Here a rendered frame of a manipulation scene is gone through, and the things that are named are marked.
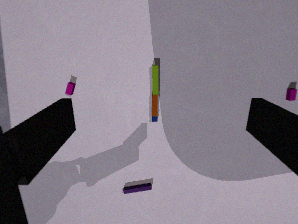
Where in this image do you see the small dark blue cube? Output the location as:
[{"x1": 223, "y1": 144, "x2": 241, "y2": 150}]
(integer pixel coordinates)
[{"x1": 152, "y1": 115, "x2": 158, "y2": 122}]

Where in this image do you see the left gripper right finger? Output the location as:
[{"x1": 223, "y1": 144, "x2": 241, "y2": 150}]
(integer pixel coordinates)
[{"x1": 246, "y1": 98, "x2": 298, "y2": 176}]

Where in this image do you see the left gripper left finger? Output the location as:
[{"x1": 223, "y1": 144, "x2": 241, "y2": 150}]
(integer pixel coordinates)
[{"x1": 0, "y1": 98, "x2": 76, "y2": 224}]

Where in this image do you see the lime green rod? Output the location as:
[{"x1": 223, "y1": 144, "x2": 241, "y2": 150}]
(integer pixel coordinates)
[{"x1": 152, "y1": 65, "x2": 158, "y2": 95}]

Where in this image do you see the purple rod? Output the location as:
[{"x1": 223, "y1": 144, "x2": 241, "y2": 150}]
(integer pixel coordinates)
[{"x1": 123, "y1": 183, "x2": 152, "y2": 194}]

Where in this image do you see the magenta block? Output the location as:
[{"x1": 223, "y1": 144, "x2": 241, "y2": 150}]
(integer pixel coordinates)
[
  {"x1": 286, "y1": 88, "x2": 297, "y2": 101},
  {"x1": 65, "y1": 82, "x2": 76, "y2": 95}
]

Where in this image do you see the orange rod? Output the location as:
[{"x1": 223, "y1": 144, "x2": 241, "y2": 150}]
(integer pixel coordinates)
[{"x1": 152, "y1": 94, "x2": 158, "y2": 116}]

